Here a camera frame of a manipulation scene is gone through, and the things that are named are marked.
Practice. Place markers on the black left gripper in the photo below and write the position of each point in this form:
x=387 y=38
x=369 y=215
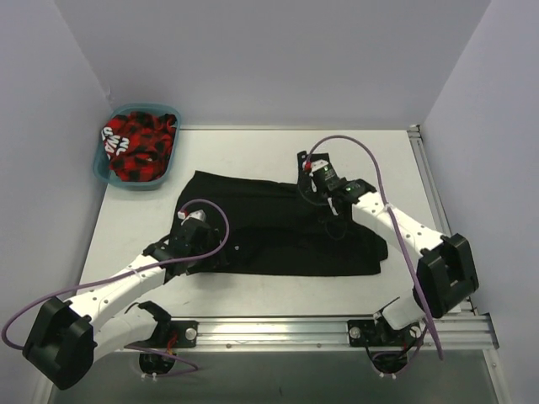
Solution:
x=209 y=242

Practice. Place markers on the black long sleeve shirt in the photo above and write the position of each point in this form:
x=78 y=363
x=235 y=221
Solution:
x=274 y=229

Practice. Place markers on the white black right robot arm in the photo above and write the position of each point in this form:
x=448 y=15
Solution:
x=443 y=269

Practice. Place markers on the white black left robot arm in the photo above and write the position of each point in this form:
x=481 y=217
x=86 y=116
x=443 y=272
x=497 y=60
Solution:
x=69 y=336

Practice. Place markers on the teal plastic basket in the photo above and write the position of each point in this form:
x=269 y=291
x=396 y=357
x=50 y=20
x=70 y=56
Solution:
x=100 y=168

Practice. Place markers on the red black plaid shirt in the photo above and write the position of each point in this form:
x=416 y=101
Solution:
x=139 y=145

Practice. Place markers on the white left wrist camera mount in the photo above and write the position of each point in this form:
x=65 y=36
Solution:
x=199 y=215

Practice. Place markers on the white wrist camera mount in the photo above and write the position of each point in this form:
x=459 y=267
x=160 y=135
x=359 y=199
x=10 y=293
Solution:
x=318 y=173
x=199 y=215

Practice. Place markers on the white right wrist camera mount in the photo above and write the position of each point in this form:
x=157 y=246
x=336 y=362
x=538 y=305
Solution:
x=318 y=173

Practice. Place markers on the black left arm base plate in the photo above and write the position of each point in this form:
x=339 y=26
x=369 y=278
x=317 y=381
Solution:
x=176 y=334

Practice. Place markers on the aluminium right side rail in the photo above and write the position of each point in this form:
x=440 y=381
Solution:
x=433 y=198

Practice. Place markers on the aluminium rail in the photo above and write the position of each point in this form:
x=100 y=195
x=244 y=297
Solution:
x=433 y=198
x=269 y=332

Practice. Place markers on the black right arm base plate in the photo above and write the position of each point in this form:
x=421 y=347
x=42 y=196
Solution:
x=371 y=333

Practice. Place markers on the aluminium front rail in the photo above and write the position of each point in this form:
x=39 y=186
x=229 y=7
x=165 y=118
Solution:
x=269 y=332

